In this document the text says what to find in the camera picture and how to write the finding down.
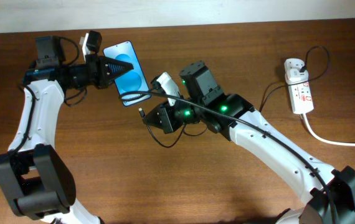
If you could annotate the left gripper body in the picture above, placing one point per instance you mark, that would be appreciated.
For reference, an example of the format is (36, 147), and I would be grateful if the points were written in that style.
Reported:
(86, 74)

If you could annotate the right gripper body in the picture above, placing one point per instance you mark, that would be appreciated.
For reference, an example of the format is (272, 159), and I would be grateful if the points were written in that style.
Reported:
(181, 115)

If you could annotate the blue Galaxy smartphone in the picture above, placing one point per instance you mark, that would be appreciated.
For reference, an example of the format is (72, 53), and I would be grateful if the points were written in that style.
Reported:
(133, 80)

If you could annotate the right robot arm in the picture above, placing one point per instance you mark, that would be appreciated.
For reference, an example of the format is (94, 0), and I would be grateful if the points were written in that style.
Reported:
(328, 195)

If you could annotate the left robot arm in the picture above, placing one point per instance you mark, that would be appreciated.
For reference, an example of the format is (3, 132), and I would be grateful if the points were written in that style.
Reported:
(33, 178)

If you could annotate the white USB charger adapter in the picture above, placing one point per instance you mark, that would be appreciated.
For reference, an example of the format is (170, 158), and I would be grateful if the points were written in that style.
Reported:
(295, 76)

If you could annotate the white power strip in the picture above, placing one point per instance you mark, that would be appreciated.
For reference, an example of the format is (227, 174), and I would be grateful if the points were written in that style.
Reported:
(300, 94)

